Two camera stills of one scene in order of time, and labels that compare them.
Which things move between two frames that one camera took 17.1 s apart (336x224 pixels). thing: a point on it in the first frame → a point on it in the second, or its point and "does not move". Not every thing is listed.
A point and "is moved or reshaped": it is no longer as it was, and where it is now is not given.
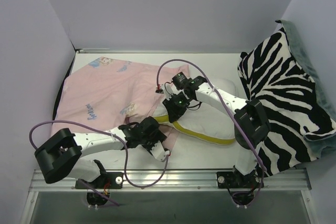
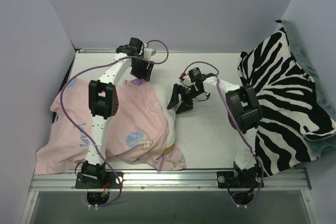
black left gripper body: [148, 143] → [142, 70]
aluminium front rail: [177, 180] does not move
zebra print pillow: [272, 74] does not move
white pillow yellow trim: [207, 121] → [164, 91]
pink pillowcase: [112, 92] is moved or reshaped
